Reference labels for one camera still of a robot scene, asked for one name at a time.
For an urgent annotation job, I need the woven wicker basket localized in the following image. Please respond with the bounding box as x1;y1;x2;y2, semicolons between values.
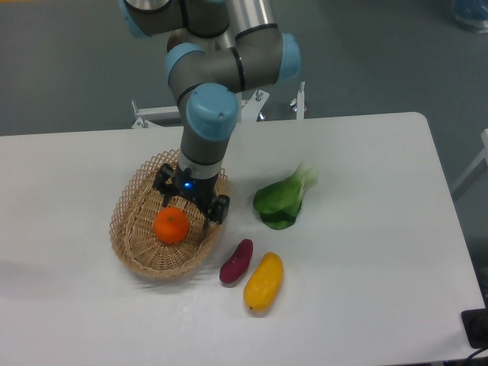
110;149;223;279

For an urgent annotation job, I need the white metal base frame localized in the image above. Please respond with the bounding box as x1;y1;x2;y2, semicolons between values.
131;81;308;129

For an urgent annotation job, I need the blue object top right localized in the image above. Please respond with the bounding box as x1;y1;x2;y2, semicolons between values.
451;0;487;34

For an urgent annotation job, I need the orange fruit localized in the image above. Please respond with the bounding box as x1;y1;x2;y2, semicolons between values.
152;207;190;245

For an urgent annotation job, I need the green bok choy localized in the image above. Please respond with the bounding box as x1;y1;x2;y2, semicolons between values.
252;163;318;230

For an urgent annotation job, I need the purple sweet potato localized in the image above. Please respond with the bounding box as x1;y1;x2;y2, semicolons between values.
219;239;254;284

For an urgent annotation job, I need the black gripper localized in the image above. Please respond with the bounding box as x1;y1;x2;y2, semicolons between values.
152;163;230;229

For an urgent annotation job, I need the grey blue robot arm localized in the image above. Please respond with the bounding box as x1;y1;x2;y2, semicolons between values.
119;1;301;224

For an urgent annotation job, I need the black device at edge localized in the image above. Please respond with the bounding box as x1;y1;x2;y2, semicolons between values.
461;308;487;348

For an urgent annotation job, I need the yellow mango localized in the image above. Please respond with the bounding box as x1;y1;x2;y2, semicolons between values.
243;252;284;313

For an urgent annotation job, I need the white furniture at right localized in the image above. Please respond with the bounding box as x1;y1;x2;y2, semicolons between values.
451;129;487;201

